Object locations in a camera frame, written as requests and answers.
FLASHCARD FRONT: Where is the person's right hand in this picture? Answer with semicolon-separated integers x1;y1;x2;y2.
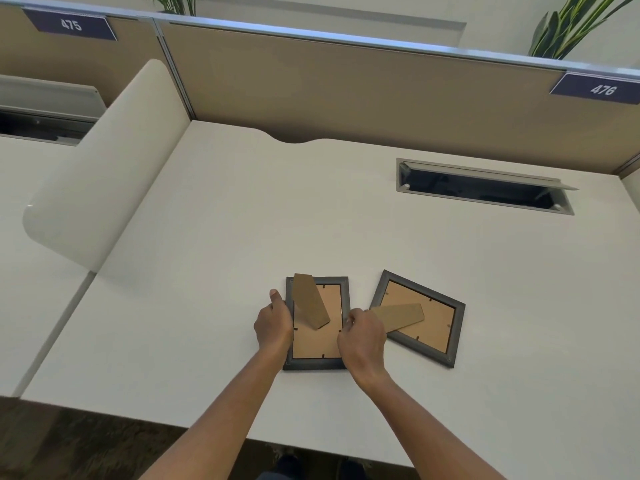
337;308;388;387

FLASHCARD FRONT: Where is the person's left hand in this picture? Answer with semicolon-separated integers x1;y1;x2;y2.
253;289;294;353

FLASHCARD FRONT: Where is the dark grey picture frame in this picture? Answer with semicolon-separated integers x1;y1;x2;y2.
369;269;466;369
283;274;351;371

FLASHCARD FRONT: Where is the person's right forearm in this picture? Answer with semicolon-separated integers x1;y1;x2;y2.
348;371;507;480

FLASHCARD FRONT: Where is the person's left forearm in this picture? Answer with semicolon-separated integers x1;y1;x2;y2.
138;343;291;480

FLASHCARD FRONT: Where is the white curved desk divider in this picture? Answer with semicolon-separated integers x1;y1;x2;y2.
22;59;192;272

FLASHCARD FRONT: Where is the beige partition panel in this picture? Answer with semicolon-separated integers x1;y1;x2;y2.
0;4;193;120
155;21;640;175

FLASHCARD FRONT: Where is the green potted plant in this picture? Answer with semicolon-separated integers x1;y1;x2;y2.
141;0;197;17
528;0;640;60

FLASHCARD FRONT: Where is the dark blue number sign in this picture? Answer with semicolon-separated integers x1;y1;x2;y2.
549;72;640;105
22;8;119;42

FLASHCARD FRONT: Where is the grey desk cable tray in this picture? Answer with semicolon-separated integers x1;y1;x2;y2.
396;158;580;216
0;75;105;146

